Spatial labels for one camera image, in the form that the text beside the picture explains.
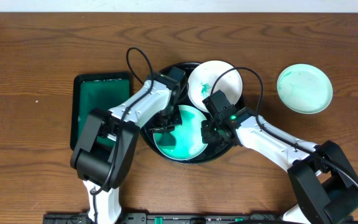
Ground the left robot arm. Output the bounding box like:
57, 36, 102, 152
70, 67, 188, 223

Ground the black round tray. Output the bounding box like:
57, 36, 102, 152
140, 60, 233, 164

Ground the mint plate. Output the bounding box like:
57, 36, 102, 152
153, 105, 208, 161
277, 63, 333, 114

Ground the white plate with green stain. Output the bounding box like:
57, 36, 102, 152
187, 60, 244, 113

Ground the black rectangular water tray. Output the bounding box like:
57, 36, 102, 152
70, 72, 133, 149

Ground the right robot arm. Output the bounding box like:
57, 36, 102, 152
201, 91, 358, 223

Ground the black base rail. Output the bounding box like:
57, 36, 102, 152
42, 213, 288, 224

